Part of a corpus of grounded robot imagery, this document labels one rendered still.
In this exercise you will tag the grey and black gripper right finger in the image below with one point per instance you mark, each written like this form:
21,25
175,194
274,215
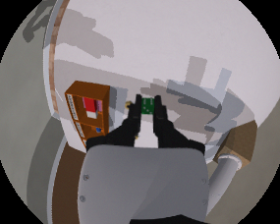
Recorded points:
171,138

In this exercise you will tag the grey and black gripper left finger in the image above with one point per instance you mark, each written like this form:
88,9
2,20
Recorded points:
125,134

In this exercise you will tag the orange-brown three-compartment bin rack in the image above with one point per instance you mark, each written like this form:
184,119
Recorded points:
101,92

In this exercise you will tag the red and white eraser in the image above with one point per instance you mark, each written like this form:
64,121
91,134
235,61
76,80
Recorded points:
91,107

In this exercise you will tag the pink block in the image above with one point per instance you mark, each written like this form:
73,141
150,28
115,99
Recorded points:
98,105

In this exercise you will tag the green die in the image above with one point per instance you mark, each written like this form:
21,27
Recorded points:
147,106

